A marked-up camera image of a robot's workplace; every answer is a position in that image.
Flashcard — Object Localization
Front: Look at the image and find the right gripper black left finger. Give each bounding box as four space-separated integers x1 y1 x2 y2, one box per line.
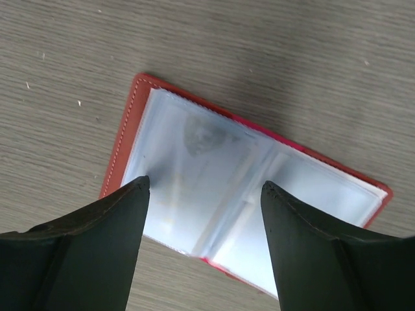
1 176 150 310

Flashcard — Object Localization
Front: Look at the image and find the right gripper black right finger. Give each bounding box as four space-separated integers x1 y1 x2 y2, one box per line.
261 181 414 310

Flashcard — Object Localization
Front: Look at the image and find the red leather card holder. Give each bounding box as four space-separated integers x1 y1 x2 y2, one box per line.
101 73 393 296

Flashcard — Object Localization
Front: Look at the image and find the silver VIP card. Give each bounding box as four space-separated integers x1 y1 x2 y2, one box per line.
145 112 256 253

